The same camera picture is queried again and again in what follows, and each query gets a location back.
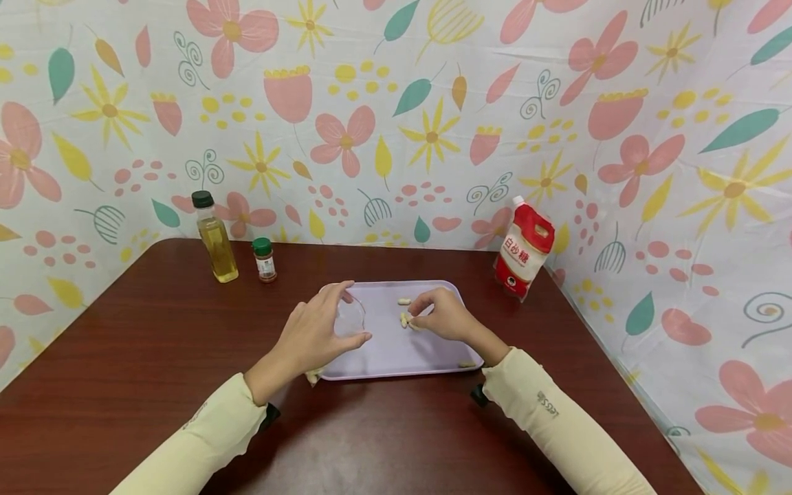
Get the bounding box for person's right hand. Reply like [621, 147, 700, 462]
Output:
[407, 287, 512, 366]

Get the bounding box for small spice jar green cap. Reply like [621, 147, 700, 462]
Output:
[252, 237, 278, 284]

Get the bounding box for lavender plastic tray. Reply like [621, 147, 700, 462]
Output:
[316, 280, 485, 381]

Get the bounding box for red and white sugar bag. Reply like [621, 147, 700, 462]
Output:
[493, 196, 556, 302]

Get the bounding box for small clear glass bowl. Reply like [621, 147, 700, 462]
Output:
[333, 292, 368, 339]

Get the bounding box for oil bottle with black cap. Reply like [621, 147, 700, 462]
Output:
[191, 190, 240, 284]

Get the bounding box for person's left hand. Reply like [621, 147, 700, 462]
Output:
[244, 280, 373, 406]

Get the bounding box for person's right forearm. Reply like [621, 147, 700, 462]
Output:
[481, 347, 657, 495]

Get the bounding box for person's left forearm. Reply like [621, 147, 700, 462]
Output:
[110, 373, 270, 495]

